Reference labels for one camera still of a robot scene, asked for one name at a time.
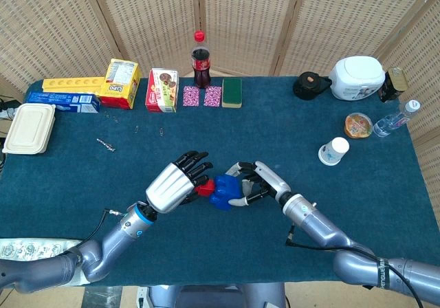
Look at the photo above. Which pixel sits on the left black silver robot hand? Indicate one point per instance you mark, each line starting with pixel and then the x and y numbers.
pixel 170 189

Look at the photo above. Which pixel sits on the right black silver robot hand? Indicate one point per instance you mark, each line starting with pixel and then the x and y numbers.
pixel 271 181

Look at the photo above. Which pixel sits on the red toy block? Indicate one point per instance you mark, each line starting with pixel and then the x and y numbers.
pixel 206 188

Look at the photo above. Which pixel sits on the blue toy block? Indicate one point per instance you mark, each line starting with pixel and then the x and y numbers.
pixel 225 191

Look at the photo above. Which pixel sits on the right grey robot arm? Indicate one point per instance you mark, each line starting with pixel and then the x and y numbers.
pixel 343 249

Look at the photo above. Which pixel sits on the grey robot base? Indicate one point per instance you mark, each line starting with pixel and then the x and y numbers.
pixel 213 296

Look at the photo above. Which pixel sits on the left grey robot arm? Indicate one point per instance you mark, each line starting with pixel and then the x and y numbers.
pixel 86 256

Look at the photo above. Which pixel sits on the white paper cup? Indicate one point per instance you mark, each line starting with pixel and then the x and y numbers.
pixel 332 151

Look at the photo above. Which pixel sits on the blue table cloth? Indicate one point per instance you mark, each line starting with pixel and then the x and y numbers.
pixel 220 129

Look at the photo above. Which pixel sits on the small metal screw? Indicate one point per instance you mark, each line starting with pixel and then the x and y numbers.
pixel 105 144

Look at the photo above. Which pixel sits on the pink patterned card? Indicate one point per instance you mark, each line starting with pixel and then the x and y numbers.
pixel 191 96
pixel 212 96

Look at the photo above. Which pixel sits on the green yellow sponge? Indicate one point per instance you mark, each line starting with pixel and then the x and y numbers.
pixel 232 92

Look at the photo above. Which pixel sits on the red snack box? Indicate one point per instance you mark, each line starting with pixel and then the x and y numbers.
pixel 162 90

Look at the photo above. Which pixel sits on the black teapot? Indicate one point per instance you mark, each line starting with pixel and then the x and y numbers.
pixel 307 86

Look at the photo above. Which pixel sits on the orange jelly cup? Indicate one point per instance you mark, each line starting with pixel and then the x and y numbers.
pixel 358 125

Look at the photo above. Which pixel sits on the yellow Lipo biscuit box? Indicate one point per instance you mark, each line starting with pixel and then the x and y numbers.
pixel 121 84

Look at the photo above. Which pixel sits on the cola bottle with red cap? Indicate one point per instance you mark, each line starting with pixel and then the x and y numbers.
pixel 201 65

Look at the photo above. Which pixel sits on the white wet wipes tub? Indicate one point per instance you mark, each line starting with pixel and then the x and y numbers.
pixel 357 77

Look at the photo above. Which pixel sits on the clear water bottle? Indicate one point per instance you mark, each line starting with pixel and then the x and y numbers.
pixel 393 119

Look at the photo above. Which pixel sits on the long blue cardboard box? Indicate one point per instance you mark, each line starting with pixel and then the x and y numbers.
pixel 62 101

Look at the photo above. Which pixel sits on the yellow plastic ice tray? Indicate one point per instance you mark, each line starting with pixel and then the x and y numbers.
pixel 72 84

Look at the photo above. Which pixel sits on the beige lidded food container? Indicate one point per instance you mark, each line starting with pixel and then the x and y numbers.
pixel 29 128

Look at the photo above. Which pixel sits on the dark tin with gold lid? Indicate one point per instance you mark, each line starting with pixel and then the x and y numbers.
pixel 393 85

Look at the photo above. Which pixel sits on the woven bamboo folding screen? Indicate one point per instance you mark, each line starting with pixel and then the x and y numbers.
pixel 247 16

